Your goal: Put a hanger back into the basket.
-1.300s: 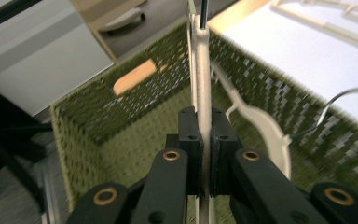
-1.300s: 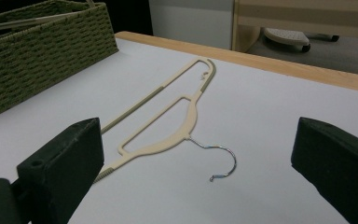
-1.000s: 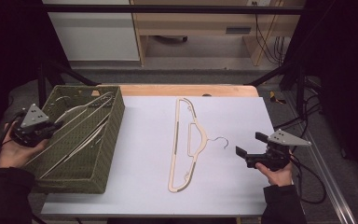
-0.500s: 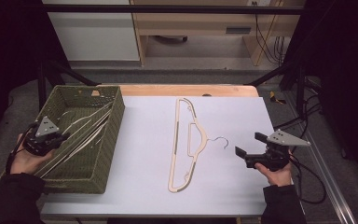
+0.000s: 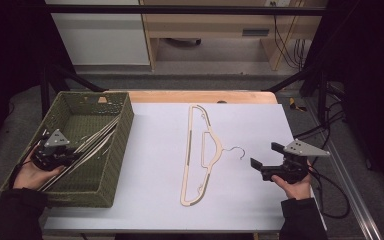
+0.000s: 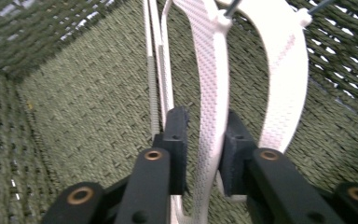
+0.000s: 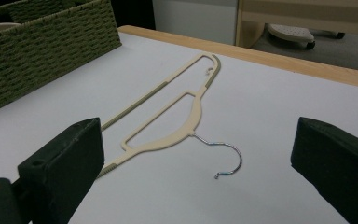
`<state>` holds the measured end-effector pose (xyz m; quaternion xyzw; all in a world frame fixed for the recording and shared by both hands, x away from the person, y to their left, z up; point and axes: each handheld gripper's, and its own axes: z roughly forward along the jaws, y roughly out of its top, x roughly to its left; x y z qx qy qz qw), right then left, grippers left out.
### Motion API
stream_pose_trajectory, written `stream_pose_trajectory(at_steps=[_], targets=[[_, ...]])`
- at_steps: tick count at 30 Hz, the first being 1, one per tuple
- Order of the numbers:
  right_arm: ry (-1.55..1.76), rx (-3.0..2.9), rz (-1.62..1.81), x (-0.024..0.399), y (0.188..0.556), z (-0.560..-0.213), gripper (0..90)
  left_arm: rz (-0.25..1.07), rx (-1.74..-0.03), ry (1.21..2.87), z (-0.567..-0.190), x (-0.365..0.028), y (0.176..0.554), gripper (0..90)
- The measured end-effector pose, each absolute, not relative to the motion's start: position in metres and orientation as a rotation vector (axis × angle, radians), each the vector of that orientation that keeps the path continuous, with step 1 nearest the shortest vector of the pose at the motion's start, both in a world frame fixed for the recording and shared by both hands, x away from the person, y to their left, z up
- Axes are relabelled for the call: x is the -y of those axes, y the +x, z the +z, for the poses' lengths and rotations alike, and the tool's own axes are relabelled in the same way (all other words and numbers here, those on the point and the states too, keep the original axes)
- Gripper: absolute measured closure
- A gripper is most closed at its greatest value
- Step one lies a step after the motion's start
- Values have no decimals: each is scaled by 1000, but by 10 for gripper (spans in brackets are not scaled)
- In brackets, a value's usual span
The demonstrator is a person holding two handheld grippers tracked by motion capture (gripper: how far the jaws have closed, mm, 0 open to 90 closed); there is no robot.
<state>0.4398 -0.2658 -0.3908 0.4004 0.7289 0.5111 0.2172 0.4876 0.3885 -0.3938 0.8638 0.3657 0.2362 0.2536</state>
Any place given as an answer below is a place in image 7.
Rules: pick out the grey chair base with castor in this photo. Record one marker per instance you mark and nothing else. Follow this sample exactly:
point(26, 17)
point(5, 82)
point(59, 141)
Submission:
point(292, 32)

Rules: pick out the beige plastic clothes hanger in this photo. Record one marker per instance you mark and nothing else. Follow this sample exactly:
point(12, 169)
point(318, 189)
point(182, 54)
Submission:
point(0, 27)
point(195, 115)

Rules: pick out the green woven basket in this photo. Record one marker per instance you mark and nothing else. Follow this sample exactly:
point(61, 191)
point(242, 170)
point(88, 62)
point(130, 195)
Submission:
point(43, 53)

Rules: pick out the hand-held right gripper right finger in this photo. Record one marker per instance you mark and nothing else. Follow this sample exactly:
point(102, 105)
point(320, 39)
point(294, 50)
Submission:
point(338, 168)

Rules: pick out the black curtain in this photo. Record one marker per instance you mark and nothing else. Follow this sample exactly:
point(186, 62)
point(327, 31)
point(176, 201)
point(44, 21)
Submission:
point(132, 12)

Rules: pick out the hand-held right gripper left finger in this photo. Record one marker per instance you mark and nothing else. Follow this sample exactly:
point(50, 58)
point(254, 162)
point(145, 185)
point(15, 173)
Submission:
point(65, 168)

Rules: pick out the white table sheet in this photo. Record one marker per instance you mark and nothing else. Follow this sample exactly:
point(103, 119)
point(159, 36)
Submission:
point(261, 124)

